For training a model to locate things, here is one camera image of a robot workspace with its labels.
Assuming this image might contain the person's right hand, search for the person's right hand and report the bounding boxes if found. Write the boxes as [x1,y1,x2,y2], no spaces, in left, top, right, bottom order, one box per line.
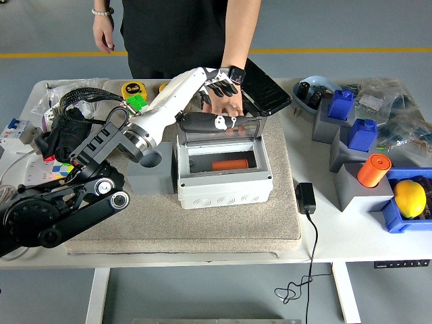
[93,15,115,54]

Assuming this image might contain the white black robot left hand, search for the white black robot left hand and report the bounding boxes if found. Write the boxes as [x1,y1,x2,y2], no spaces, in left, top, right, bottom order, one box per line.
[128,66,248,149]

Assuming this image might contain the person's left hand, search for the person's left hand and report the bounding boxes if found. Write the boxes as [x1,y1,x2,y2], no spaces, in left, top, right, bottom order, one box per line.
[209,82,246,118]

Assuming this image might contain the orange cylinder battery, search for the orange cylinder battery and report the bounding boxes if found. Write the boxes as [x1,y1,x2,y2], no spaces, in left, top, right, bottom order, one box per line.
[211,159,250,171]
[356,153,392,188]

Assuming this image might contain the white junction box clear lid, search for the white junction box clear lid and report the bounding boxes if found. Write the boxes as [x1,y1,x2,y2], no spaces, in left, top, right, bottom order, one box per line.
[175,111,273,210]

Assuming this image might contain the large colourful puzzle cube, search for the large colourful puzzle cube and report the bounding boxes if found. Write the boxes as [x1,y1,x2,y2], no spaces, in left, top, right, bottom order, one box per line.
[121,94,150,114]

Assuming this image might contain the black smartwatch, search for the black smartwatch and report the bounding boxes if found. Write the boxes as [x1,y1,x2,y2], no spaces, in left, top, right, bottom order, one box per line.
[219,65,246,84]

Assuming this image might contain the round yellow tape measure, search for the round yellow tape measure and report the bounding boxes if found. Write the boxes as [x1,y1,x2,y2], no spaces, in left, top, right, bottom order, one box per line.
[121,80,149,101]

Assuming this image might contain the black flood light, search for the black flood light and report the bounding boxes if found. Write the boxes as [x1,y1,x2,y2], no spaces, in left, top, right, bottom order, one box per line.
[241,57,293,117]

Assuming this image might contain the person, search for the person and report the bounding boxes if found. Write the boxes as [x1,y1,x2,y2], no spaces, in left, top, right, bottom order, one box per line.
[91,0,263,136]

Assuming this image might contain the clear plastic bags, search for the clear plastic bags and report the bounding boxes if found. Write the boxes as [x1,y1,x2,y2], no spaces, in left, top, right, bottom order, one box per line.
[45,78,109,119]

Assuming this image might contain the grey block with round hole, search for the grey block with round hole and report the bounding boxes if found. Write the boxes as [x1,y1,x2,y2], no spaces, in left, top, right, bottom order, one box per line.
[127,141,178,195]

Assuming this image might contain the black coil part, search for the black coil part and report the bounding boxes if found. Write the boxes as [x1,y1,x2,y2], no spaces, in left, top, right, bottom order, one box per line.
[309,86,330,109]

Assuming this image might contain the light blue bowl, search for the light blue bowl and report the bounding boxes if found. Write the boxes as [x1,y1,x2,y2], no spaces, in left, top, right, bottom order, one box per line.
[292,75,344,117]

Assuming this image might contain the grey block holder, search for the grey block holder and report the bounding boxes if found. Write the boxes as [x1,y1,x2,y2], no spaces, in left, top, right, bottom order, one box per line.
[329,127,378,173]
[310,98,354,144]
[333,163,395,213]

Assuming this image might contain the purple white parts packet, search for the purple white parts packet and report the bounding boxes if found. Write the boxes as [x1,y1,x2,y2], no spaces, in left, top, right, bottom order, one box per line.
[40,101,65,132]

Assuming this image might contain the blue plastic block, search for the blue plastic block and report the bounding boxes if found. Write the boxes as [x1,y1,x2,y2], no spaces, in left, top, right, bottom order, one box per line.
[327,89,354,122]
[347,117,378,152]

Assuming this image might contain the black rolled cloth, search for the black rolled cloth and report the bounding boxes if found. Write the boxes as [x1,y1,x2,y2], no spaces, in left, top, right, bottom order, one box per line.
[35,107,92,163]

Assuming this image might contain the black power adapter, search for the black power adapter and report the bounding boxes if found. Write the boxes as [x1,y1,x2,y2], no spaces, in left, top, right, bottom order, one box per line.
[294,182,317,215]

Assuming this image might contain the grey-brown mat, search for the grey-brown mat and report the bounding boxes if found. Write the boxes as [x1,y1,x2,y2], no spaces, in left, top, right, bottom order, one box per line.
[62,79,303,256]

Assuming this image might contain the small colourful puzzle cube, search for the small colourful puzzle cube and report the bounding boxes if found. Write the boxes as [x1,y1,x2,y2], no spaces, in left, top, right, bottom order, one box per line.
[52,158,77,180]

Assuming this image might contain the white blue circuit breaker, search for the white blue circuit breaker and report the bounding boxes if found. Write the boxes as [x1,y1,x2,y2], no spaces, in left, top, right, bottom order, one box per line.
[0,117,43,146]

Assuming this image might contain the clear bag of small parts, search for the clear bag of small parts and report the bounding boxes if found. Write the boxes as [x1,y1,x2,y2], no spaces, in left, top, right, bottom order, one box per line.
[354,77,411,117]
[376,111,432,169]

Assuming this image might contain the white power strip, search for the white power strip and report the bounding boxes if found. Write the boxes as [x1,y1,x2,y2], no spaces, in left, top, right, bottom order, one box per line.
[13,157,74,190]

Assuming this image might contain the blue plastic bin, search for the blue plastic bin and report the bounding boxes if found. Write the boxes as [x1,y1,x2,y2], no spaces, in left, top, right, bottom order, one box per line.
[381,167,432,234]

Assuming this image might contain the yellow lemon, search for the yellow lemon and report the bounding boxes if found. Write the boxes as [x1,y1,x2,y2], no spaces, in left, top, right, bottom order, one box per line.
[393,180,427,219]

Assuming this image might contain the white table leg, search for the white table leg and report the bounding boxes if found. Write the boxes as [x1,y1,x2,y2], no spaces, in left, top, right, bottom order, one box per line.
[330,261,361,323]
[84,268,111,324]

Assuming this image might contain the black table control panel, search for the black table control panel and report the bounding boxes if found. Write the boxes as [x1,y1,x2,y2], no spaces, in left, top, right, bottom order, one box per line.
[373,259,432,270]

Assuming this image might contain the white cable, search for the white cable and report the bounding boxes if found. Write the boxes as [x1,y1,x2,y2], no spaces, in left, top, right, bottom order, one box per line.
[0,148,40,183]

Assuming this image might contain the black adapter cord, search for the black adapter cord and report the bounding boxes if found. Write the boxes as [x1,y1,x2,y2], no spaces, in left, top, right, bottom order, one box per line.
[273,211,333,324]

